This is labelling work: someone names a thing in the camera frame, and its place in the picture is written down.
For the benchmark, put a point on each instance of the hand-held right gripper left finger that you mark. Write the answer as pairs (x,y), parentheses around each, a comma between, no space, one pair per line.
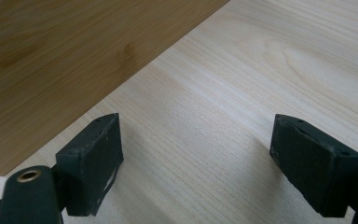
(90,168)

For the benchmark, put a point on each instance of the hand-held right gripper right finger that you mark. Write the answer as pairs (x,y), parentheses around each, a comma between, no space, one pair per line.
(310,168)

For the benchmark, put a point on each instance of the brown wooden board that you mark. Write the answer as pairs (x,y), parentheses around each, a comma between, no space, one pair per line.
(59,62)

